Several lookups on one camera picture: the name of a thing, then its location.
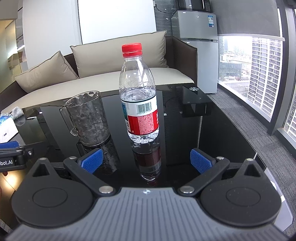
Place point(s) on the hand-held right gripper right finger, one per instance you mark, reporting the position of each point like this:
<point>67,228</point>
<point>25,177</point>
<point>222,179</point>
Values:
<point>200,161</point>

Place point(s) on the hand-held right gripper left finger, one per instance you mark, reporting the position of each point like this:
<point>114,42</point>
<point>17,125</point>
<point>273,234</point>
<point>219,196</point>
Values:
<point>91,161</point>

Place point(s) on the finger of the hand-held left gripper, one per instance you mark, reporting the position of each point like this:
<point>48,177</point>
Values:
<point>9,145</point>

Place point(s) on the clear plastic water bottle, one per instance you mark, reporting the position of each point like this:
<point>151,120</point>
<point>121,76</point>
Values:
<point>141,97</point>

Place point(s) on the red bottle cap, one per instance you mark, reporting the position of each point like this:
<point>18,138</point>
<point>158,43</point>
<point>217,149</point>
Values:
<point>132,49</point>

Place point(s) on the white tissue box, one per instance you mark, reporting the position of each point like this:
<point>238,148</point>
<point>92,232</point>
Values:
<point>7,128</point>

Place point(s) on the grey cloth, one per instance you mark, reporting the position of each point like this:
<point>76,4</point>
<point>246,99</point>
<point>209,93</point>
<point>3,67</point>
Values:
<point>18,113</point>

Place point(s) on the round metal disc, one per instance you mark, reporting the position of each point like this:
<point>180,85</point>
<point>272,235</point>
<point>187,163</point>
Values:
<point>193,89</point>

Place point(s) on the small beige cushion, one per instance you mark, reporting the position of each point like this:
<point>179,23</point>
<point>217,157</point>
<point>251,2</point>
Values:
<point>45,74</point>

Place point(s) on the brown sofa with beige seat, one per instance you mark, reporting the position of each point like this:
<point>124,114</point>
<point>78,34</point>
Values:
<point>97,80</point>

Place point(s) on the large beige cushion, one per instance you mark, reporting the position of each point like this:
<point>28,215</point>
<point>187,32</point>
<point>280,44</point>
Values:
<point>115,54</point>

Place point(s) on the silver fridge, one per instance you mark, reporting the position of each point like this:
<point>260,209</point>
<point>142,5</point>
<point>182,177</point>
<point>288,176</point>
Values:
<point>198,46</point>

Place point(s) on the grey slatted blind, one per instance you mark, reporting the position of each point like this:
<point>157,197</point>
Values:
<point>163,16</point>

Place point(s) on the grey roller blind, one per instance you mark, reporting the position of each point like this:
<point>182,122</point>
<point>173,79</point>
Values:
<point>245,16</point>

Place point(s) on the black microwave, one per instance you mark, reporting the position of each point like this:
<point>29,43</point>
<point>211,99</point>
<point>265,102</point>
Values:
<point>189,4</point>

